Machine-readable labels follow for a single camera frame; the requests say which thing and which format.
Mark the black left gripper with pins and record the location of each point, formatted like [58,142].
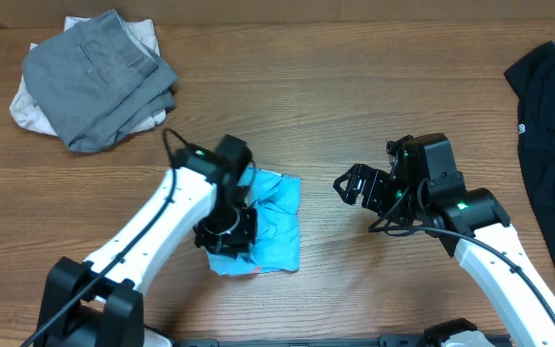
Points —
[242,241]

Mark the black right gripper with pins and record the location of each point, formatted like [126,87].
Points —
[356,175]

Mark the light blue printed t-shirt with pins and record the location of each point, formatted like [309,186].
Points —
[276,197]

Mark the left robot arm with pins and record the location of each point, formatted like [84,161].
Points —
[100,301]

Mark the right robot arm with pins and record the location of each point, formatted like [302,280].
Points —
[425,192]

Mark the grey folded trousers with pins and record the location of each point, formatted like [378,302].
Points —
[96,82]

